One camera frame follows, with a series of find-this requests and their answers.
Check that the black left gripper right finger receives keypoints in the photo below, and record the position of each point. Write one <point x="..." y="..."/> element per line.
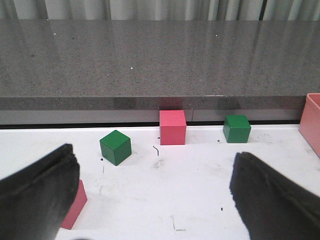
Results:
<point x="271" y="206"/>

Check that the grey white curtain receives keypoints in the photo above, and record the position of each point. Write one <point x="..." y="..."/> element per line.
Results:
<point x="160" y="10"/>

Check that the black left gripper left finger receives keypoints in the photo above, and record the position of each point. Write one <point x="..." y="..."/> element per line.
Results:
<point x="35" y="200"/>

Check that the green cube left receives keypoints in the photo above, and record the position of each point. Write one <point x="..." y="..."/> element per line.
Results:
<point x="115" y="147"/>

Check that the pink plastic bin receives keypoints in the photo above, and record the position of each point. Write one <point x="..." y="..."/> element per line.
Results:
<point x="309" y="125"/>

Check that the pink cube at back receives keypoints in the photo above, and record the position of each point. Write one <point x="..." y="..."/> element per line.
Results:
<point x="172" y="126"/>

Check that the pink cube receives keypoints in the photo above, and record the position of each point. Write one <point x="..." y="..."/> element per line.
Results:
<point x="76" y="207"/>
<point x="172" y="126"/>

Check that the green cube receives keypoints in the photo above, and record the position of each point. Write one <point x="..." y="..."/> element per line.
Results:
<point x="115" y="147"/>
<point x="236" y="129"/>

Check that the green cube right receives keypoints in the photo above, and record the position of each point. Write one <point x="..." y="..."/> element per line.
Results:
<point x="236" y="129"/>

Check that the pink cube near left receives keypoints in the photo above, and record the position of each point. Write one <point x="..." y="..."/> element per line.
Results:
<point x="76" y="207"/>

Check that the grey stone counter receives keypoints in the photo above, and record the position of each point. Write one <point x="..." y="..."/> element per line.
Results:
<point x="120" y="71"/>

